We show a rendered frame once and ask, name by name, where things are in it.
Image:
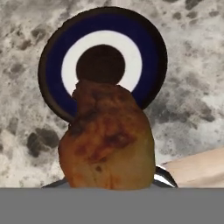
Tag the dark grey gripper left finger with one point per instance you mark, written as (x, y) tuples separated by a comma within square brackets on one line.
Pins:
[(60, 184)]

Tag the blue and white round plate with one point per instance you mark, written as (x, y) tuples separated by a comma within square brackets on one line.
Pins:
[(116, 26)]

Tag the brown chicken drumstick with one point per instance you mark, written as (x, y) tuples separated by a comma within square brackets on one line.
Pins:
[(110, 140)]

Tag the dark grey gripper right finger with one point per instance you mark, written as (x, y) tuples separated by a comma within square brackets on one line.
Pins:
[(163, 179)]

